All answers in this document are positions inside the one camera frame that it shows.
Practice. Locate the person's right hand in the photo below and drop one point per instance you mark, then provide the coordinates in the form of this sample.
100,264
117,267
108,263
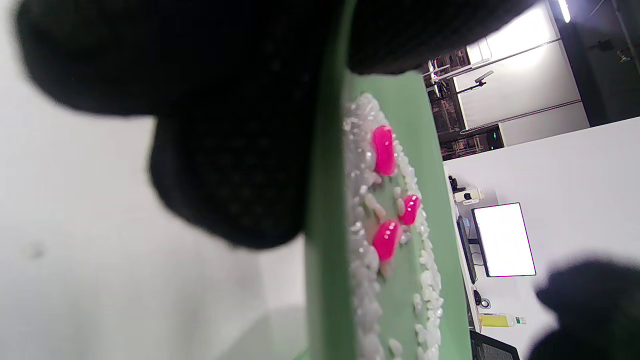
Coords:
600,310

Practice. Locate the person's left hand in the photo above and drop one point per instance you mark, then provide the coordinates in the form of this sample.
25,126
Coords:
200,75

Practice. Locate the pink gummy candy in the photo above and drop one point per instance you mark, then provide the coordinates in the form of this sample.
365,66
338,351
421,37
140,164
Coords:
386,240
384,150
410,209

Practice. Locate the green plate with rice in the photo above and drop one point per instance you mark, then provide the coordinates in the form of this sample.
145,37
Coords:
325,250

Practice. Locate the yellow bottle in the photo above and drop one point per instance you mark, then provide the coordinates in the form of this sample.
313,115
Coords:
495,320

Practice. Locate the black laptop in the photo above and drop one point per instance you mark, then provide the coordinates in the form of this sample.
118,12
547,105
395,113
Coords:
492,350

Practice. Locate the tape roll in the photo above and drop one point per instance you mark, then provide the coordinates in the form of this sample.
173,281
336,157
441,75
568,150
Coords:
484,302

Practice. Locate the white-screen monitor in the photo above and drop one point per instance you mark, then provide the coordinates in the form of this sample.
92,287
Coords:
502,240

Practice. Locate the white partition panel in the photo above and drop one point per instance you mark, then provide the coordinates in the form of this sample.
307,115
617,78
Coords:
525,85

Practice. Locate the cluttered metal shelf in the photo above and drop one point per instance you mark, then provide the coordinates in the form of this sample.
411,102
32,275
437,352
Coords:
450,120

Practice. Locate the ceiling light bar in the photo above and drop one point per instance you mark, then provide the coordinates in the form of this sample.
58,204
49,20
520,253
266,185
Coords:
564,10

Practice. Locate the white camera device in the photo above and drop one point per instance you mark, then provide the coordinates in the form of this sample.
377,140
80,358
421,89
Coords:
467,195

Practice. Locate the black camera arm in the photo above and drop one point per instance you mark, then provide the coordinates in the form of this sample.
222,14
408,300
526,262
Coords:
482,76

